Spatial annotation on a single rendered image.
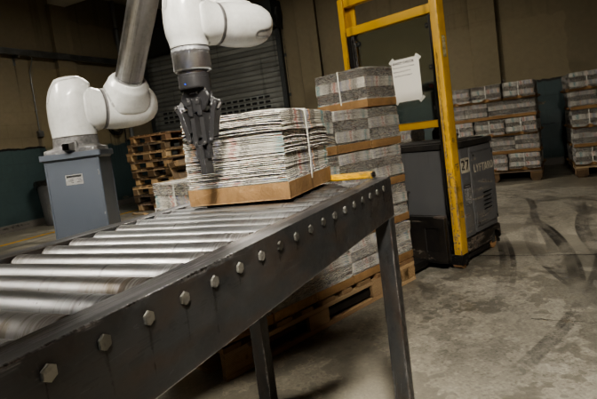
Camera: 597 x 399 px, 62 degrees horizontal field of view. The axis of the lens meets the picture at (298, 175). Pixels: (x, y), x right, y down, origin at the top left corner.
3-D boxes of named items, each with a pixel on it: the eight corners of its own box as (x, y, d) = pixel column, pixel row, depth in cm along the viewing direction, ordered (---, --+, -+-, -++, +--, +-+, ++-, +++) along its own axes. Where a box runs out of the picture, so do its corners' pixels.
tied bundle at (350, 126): (288, 159, 284) (282, 118, 282) (322, 153, 305) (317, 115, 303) (338, 155, 257) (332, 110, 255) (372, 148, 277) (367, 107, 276)
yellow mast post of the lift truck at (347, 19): (365, 247, 361) (336, 1, 347) (372, 244, 367) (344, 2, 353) (375, 248, 355) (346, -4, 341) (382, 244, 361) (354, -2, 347)
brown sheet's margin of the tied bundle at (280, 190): (218, 197, 147) (216, 183, 146) (311, 189, 137) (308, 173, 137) (189, 207, 132) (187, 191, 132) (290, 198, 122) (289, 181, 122)
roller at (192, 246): (59, 266, 105) (55, 243, 105) (249, 266, 84) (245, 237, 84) (37, 273, 100) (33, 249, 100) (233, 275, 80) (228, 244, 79)
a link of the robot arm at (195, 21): (179, 43, 110) (230, 43, 118) (169, -29, 108) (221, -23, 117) (159, 53, 118) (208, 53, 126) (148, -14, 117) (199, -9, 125)
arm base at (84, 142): (38, 156, 169) (35, 139, 169) (59, 155, 191) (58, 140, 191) (93, 149, 172) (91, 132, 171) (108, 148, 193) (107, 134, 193)
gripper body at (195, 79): (217, 71, 119) (222, 109, 120) (188, 76, 123) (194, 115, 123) (198, 68, 112) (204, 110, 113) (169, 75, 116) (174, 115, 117)
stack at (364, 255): (176, 361, 230) (148, 183, 223) (338, 285, 312) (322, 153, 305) (226, 383, 202) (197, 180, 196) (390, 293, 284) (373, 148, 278)
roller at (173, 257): (30, 275, 99) (27, 251, 99) (227, 278, 79) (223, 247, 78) (7, 283, 95) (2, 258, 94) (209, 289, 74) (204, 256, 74)
